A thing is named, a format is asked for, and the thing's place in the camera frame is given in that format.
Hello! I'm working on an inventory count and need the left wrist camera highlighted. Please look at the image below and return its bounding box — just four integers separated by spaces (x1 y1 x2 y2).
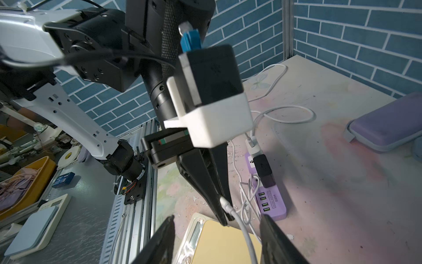
164 22 253 149

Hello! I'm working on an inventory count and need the spare blue scale outside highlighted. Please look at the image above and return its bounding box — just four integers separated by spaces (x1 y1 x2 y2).
4 194 71 260

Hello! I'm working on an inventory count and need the grey blue case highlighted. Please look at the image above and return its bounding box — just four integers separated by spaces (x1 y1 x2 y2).
412 136 422 163

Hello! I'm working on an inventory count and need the long white usb cable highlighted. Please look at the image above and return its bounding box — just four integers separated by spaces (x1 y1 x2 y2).
219 196 259 264

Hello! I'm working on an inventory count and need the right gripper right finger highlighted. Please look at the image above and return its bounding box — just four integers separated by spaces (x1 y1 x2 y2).
259 214 309 264

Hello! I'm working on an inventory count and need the yellow storage bin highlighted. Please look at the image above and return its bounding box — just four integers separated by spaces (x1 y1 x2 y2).
1 156 56 220

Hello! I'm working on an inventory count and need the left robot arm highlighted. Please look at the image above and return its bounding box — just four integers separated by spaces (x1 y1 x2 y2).
1 1 243 182

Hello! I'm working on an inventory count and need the power strip white cord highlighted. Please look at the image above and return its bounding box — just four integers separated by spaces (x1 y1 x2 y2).
243 63 317 139

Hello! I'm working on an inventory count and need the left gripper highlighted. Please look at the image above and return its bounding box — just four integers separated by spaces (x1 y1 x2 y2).
141 128 234 226

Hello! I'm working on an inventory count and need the white charger adapter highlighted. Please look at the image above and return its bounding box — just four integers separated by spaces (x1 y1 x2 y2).
245 136 263 159

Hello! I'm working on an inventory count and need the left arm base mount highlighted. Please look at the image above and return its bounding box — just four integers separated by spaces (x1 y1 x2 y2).
114 155 149 205

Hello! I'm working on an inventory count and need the black charger adapter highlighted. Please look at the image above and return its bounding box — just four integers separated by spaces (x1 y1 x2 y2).
253 154 276 188

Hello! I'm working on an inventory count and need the purple case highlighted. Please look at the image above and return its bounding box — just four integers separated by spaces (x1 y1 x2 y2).
342 92 422 152

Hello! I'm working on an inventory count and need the purple power strip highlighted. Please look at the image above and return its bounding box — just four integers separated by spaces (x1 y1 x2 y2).
245 154 287 221

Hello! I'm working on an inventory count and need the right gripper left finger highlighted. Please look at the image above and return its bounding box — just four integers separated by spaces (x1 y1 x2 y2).
132 215 175 264

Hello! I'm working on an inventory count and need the yellow electronic scale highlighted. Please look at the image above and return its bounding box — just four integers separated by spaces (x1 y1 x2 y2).
172 213 251 264

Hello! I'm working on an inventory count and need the aluminium rail frame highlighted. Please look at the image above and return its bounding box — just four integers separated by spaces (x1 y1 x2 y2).
100 119 159 264

